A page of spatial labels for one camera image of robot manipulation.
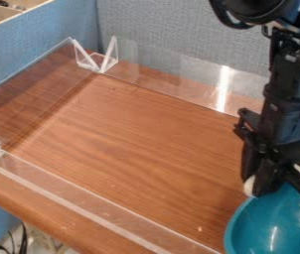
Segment blue plastic bowl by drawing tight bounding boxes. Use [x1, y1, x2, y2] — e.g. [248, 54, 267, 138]
[224, 185, 300, 254]

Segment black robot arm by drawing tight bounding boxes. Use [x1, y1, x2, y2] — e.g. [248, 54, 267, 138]
[209, 0, 300, 197]

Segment black cables under table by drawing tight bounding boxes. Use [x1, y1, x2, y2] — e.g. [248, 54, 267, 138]
[0, 221, 31, 254]

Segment white brown toy mushroom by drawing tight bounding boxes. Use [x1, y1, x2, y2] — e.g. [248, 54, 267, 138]
[243, 175, 256, 197]

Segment clear acrylic front barrier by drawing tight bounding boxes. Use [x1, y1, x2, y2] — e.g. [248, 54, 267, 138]
[0, 151, 222, 254]

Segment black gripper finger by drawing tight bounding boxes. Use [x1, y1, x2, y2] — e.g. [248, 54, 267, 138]
[252, 157, 288, 197]
[240, 143, 263, 181]

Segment wooden shelf box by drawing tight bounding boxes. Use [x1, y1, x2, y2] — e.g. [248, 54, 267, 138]
[0, 0, 55, 25]

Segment clear acrylic back barrier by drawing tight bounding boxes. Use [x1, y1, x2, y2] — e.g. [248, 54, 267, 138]
[104, 49, 300, 145]

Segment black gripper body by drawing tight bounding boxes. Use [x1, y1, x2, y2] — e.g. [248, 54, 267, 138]
[234, 100, 300, 192]

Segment clear acrylic barrier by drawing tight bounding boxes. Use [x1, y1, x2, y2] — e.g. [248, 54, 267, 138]
[0, 151, 222, 254]
[104, 49, 300, 145]

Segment clear acrylic corner bracket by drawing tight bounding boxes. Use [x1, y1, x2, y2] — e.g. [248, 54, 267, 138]
[72, 36, 120, 73]

